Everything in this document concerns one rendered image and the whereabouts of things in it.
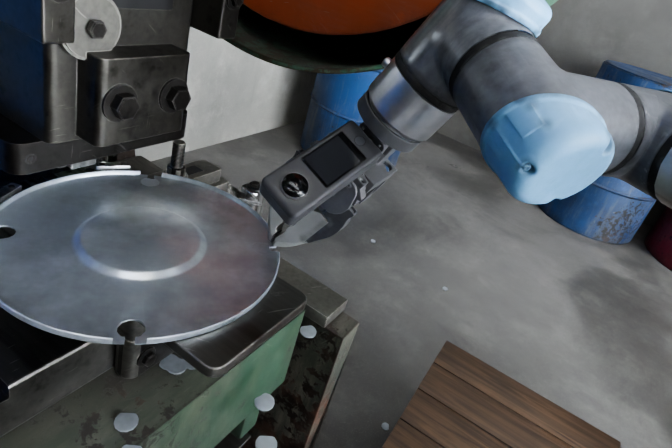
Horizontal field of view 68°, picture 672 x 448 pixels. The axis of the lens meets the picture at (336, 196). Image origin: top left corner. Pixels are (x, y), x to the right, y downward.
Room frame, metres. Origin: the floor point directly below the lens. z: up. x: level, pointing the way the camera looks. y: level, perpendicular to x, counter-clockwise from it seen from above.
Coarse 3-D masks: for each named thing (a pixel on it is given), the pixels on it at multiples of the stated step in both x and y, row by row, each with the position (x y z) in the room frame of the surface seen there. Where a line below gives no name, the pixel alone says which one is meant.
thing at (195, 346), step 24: (288, 288) 0.42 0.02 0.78; (264, 312) 0.37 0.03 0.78; (288, 312) 0.38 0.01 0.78; (216, 336) 0.33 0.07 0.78; (240, 336) 0.33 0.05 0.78; (264, 336) 0.34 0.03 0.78; (120, 360) 0.36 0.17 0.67; (144, 360) 0.37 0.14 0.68; (192, 360) 0.30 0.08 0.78; (216, 360) 0.30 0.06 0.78; (240, 360) 0.32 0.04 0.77
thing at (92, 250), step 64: (64, 192) 0.47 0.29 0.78; (128, 192) 0.50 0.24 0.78; (192, 192) 0.54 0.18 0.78; (0, 256) 0.34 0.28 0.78; (64, 256) 0.37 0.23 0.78; (128, 256) 0.39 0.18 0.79; (192, 256) 0.41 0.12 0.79; (256, 256) 0.45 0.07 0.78; (64, 320) 0.29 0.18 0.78; (128, 320) 0.31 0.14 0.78; (192, 320) 0.33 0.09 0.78
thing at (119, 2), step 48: (96, 0) 0.40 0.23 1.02; (144, 0) 0.45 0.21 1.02; (192, 0) 0.51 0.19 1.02; (0, 48) 0.40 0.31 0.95; (48, 48) 0.38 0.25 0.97; (96, 48) 0.40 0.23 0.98; (144, 48) 0.45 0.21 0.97; (0, 96) 0.40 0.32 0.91; (48, 96) 0.38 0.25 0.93; (96, 96) 0.39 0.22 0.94; (144, 96) 0.42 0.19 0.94; (96, 144) 0.39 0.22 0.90
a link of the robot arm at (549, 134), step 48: (480, 48) 0.39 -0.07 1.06; (528, 48) 0.38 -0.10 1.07; (480, 96) 0.36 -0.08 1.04; (528, 96) 0.34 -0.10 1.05; (576, 96) 0.34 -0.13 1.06; (624, 96) 0.38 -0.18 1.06; (480, 144) 0.35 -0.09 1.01; (528, 144) 0.31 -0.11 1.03; (576, 144) 0.31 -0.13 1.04; (624, 144) 0.37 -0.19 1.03; (528, 192) 0.32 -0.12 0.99; (576, 192) 0.34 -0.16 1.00
